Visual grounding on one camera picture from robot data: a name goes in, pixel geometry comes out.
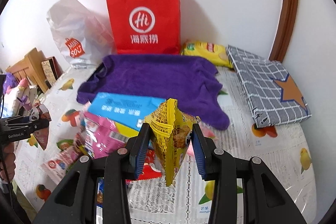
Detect blue tissue pack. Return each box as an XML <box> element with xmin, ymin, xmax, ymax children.
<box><xmin>88</xmin><ymin>92</ymin><xmax>165</xmax><ymax>138</ymax></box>

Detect brown wooden door frame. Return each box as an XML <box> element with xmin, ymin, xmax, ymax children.
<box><xmin>269</xmin><ymin>0</ymin><xmax>298</xmax><ymax>62</ymax></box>

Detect panda pink snack packet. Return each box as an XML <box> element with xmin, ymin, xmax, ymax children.
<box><xmin>29</xmin><ymin>103</ymin><xmax>51</xmax><ymax>150</ymax></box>

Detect fruit print tablecloth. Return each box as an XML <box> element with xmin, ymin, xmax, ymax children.
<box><xmin>12</xmin><ymin>66</ymin><xmax>318</xmax><ymax>224</ymax></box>

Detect magenta snack bag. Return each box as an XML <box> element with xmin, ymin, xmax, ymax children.
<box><xmin>83</xmin><ymin>111</ymin><xmax>128</xmax><ymax>159</ymax></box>

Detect patterned framed box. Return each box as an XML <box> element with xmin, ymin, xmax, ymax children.
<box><xmin>41</xmin><ymin>57</ymin><xmax>62</xmax><ymax>86</ymax></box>

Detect purple towel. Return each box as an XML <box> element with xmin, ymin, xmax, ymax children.
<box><xmin>76</xmin><ymin>55</ymin><xmax>230</xmax><ymax>130</ymax></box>

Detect blue snack packet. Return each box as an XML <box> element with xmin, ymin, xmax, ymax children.
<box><xmin>96</xmin><ymin>177</ymin><xmax>104</xmax><ymax>207</ymax></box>

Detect yellow triangular snack packet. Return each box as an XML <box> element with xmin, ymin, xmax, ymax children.
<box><xmin>144</xmin><ymin>98</ymin><xmax>200</xmax><ymax>186</ymax></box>

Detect red Hi paper bag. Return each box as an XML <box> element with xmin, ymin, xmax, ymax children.
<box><xmin>106</xmin><ymin>0</ymin><xmax>181</xmax><ymax>55</ymax></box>

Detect pink candy packet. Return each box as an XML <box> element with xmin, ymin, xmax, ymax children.
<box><xmin>187</xmin><ymin>124</ymin><xmax>217</xmax><ymax>157</ymax></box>

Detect person's left hand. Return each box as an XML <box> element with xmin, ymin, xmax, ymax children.
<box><xmin>1</xmin><ymin>143</ymin><xmax>16</xmax><ymax>182</ymax></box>

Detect yellow chips bag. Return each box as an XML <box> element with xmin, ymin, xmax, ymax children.
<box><xmin>181</xmin><ymin>40</ymin><xmax>233</xmax><ymax>69</ymax></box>

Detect pink Lotso bear snack bar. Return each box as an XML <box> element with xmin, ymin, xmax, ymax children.
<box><xmin>42</xmin><ymin>146</ymin><xmax>81</xmax><ymax>184</ymax></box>

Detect red candy packet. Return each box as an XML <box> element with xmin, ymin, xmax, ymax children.
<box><xmin>137</xmin><ymin>148</ymin><xmax>162</xmax><ymax>181</ymax></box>

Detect pink purple toy figures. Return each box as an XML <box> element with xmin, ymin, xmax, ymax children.
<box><xmin>1</xmin><ymin>73</ymin><xmax>38</xmax><ymax>118</ymax></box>

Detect white Miniso plastic bag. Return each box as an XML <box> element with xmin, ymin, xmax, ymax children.
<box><xmin>47</xmin><ymin>0</ymin><xmax>115</xmax><ymax>68</ymax></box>

